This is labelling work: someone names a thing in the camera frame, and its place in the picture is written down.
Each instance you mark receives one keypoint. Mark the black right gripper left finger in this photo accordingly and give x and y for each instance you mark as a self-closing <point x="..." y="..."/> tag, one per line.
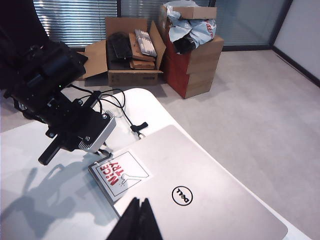
<point x="127" y="227"/>

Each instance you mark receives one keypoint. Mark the grey plastic mailing bag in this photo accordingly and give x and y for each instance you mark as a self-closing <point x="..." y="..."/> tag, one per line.
<point x="197" y="27"/>

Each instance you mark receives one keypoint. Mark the silver Dell laptop with sticker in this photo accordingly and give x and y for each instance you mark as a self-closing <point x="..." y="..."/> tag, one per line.
<point x="212" y="175"/>

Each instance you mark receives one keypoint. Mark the window blinds partition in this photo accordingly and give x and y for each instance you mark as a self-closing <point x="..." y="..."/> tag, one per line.
<point x="75" y="22"/>

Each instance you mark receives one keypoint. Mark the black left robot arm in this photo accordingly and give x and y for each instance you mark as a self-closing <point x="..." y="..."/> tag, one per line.
<point x="22" y="37"/>

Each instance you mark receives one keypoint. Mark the white keyboard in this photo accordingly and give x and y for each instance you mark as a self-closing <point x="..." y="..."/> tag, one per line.
<point x="146" y="43"/>

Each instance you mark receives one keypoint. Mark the flat brown cardboard package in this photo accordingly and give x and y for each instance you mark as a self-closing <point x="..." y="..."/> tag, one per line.
<point x="141" y="63"/>

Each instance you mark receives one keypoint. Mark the black keyboard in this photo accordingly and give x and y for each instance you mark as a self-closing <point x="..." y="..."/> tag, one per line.
<point x="120" y="47"/>

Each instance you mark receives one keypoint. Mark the small brown cardboard box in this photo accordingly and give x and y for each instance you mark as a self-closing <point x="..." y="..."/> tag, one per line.
<point x="195" y="12"/>

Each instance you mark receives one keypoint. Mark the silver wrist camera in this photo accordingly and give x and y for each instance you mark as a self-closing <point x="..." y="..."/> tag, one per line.
<point x="100" y="132"/>

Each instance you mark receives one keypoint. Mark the open cardboard box with flaps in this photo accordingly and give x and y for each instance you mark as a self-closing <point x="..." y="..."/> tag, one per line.
<point x="132" y="78"/>

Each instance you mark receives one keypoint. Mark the black bundled item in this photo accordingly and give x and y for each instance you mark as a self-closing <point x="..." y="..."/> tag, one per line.
<point x="185" y="43"/>

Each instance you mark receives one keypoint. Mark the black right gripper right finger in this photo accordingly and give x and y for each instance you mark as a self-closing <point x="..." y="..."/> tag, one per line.
<point x="150" y="225"/>

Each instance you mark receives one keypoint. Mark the large brown cardboard box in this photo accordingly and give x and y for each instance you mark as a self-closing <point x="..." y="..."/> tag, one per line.
<point x="200" y="75"/>

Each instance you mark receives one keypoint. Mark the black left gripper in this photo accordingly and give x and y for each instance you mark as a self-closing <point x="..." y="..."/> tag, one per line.
<point x="67" y="125"/>

